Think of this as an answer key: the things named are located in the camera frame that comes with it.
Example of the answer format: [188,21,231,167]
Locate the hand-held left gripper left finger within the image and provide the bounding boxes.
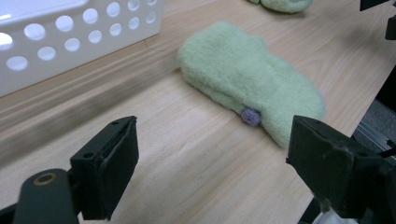
[69,116,140,221]

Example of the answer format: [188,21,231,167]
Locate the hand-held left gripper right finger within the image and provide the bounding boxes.
[285,115,390,219]

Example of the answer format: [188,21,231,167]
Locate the white perforated plastic basket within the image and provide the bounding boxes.
[0,0,165,98]

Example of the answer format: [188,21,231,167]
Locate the metal floor rail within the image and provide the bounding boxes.
[352,120,396,151]

